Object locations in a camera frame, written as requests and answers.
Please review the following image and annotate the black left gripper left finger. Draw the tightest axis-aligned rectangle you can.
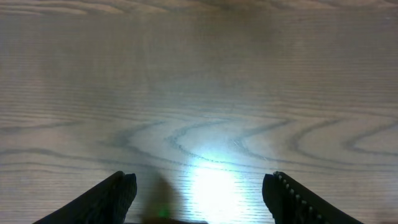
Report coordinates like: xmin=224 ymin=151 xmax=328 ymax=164
xmin=34 ymin=171 xmax=137 ymax=224

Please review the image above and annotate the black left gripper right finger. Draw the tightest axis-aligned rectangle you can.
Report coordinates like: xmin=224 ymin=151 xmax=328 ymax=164
xmin=262 ymin=171 xmax=362 ymax=224

